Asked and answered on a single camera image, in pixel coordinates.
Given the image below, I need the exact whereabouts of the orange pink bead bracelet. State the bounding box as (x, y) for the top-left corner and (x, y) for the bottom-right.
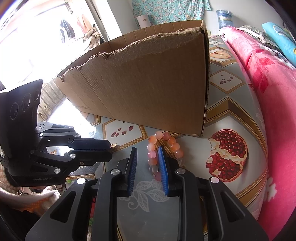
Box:
(146, 131), (185, 182)

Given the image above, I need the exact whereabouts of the left hand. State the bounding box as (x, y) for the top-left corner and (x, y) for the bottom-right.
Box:
(1, 186), (60, 216)

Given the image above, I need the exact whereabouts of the patterned fruit tablecloth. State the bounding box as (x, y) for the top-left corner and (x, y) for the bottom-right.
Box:
(58, 34), (269, 241)

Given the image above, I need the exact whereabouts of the brown cardboard box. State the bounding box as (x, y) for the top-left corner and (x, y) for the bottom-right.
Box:
(54, 20), (210, 136)

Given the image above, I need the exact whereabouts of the pink rolled mat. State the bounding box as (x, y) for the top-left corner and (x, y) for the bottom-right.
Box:
(137, 15), (151, 29)

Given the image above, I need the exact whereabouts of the pink floral blanket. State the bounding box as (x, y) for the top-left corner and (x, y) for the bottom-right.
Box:
(219, 27), (295, 240)

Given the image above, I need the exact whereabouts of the teal floral hanging cloth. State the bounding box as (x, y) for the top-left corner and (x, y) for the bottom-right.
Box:
(132, 0), (212, 25)

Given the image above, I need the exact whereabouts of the blue cartoon quilt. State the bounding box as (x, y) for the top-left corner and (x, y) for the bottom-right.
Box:
(261, 22), (295, 66)

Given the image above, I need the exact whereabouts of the blue water jug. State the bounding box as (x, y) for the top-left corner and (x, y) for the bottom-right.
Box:
(216, 9), (234, 29)

